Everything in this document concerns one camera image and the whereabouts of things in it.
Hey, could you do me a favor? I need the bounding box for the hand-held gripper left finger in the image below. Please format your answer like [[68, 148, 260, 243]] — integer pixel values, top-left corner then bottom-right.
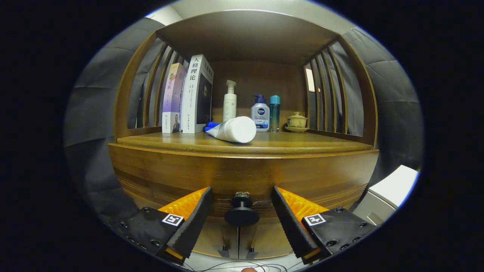
[[113, 187, 213, 265]]

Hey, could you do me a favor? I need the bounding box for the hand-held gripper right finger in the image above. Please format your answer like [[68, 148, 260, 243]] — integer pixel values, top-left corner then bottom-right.
[[272, 185, 379, 265]]

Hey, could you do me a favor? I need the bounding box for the wooden drawer with black knob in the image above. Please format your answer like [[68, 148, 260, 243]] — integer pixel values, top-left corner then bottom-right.
[[108, 144, 380, 227]]

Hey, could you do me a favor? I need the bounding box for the white squeeze tube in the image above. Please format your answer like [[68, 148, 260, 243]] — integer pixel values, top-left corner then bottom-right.
[[204, 116, 257, 144]]

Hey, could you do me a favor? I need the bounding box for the wooden countertop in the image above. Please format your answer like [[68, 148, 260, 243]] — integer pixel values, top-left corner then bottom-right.
[[116, 127, 374, 155]]

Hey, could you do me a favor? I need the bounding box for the wooden cabinet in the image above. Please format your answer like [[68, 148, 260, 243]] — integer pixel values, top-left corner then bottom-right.
[[108, 9, 380, 261]]

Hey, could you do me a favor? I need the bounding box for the yellow lidded teacup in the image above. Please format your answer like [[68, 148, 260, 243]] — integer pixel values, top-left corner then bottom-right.
[[287, 112, 308, 128]]

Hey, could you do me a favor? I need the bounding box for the white bottle with blue pump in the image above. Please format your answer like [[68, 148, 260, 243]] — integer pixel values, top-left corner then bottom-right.
[[251, 94, 270, 132]]

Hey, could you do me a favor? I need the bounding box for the slim teal bottle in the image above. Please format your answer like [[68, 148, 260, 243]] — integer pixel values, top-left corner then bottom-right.
[[270, 95, 281, 133]]

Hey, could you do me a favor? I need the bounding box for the thick white book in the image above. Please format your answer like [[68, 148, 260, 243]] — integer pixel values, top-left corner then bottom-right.
[[181, 54, 214, 134]]

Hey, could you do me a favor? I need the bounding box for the purple book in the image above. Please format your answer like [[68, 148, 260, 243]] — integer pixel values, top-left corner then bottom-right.
[[162, 63, 186, 134]]

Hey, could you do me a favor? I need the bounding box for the black backdrop cloth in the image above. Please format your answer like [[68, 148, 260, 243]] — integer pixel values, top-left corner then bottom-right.
[[64, 17, 424, 223]]

